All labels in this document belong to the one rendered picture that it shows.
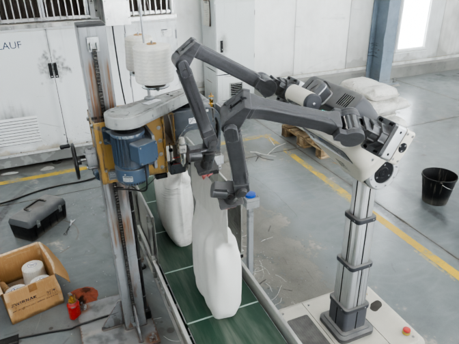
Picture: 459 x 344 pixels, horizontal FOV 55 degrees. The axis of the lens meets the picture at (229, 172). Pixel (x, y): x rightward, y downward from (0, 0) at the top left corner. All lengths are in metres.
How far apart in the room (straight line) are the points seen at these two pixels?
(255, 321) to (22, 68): 3.44
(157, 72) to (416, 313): 2.15
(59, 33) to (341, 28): 4.47
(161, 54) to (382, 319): 1.76
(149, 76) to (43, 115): 3.12
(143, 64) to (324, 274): 2.00
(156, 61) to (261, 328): 1.34
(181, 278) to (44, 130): 2.85
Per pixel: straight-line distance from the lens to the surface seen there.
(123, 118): 1.88
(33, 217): 3.80
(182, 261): 2.69
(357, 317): 2.41
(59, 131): 4.97
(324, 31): 7.37
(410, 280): 3.32
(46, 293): 3.09
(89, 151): 2.21
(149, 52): 1.86
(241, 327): 2.28
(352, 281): 2.23
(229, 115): 1.29
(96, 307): 3.04
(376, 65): 7.97
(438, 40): 9.02
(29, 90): 4.85
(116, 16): 4.28
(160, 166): 2.24
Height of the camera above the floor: 2.02
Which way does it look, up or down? 26 degrees down
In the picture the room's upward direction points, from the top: 1 degrees counter-clockwise
